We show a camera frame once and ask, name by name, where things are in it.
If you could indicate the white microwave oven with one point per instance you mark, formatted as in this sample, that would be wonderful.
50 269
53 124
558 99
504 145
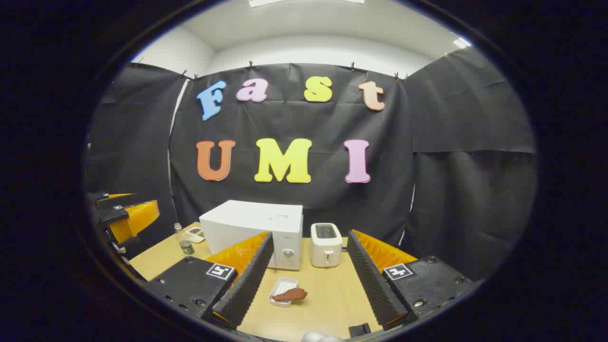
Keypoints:
247 223

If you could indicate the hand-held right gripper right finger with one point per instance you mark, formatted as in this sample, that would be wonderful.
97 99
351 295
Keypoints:
373 285

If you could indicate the cream toaster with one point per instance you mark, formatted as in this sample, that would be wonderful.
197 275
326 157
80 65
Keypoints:
326 244

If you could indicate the ceiling light panel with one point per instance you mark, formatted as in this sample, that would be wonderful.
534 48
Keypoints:
461 42
304 2

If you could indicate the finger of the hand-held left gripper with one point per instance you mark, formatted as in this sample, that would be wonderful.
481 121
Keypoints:
114 200
135 218

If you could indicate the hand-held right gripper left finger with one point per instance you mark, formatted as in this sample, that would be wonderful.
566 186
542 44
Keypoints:
247 285

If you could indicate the red-brown meat piece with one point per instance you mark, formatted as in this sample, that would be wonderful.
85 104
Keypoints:
290 295

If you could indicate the clear plastic water bottle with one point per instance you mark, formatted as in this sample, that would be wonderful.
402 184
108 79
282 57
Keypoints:
183 240

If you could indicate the white dish with green food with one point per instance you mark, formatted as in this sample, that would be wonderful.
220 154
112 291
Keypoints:
194 233

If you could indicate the white rectangular tray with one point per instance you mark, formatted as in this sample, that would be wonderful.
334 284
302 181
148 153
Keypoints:
281 286

